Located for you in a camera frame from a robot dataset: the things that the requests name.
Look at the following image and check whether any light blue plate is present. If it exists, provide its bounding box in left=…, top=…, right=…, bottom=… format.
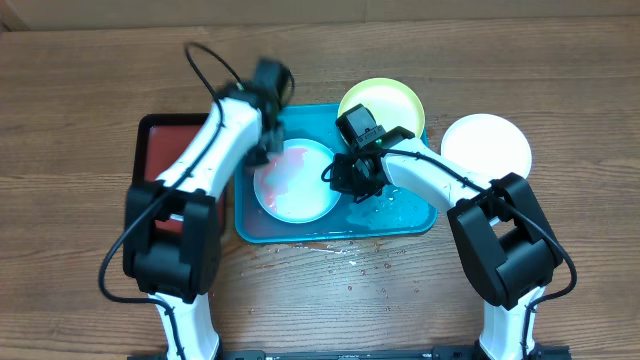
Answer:
left=253, top=138, right=341, bottom=224

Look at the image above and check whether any white plate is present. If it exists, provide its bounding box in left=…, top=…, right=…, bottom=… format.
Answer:
left=441, top=113, right=533, bottom=179

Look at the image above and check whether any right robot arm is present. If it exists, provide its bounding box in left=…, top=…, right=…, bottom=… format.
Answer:
left=322, top=126, right=564, bottom=359

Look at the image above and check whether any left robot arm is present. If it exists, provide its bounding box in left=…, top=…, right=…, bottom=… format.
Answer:
left=117, top=80, right=288, bottom=359

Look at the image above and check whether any teal plastic tray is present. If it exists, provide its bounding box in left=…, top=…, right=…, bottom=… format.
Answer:
left=234, top=103, right=437, bottom=244

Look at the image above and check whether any black tray with red water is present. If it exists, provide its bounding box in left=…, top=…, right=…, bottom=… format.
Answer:
left=132, top=113, right=226, bottom=240

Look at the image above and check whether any yellow-green plate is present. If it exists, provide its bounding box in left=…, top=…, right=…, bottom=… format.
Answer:
left=338, top=78, right=425, bottom=140

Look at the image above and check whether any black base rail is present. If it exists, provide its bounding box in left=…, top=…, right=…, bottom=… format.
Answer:
left=127, top=344, right=571, bottom=360

